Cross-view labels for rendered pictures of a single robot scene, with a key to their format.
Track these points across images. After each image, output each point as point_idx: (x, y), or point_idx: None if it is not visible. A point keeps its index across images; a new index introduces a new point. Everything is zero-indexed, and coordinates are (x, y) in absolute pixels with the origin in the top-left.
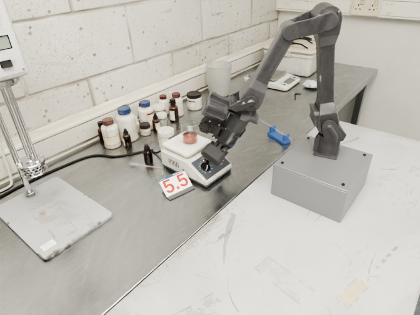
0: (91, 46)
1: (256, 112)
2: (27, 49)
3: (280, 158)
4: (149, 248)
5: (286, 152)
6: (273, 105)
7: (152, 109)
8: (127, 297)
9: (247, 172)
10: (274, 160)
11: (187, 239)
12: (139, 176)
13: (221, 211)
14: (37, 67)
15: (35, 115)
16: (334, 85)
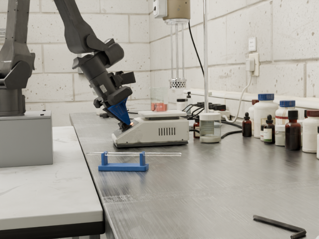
0: (312, 23)
1: (76, 58)
2: (277, 19)
3: (50, 111)
4: (93, 132)
5: (50, 112)
6: (256, 194)
7: (278, 112)
8: (72, 129)
9: (99, 151)
10: (87, 159)
11: (78, 136)
12: None
13: (77, 141)
14: (279, 37)
15: (271, 81)
16: (6, 24)
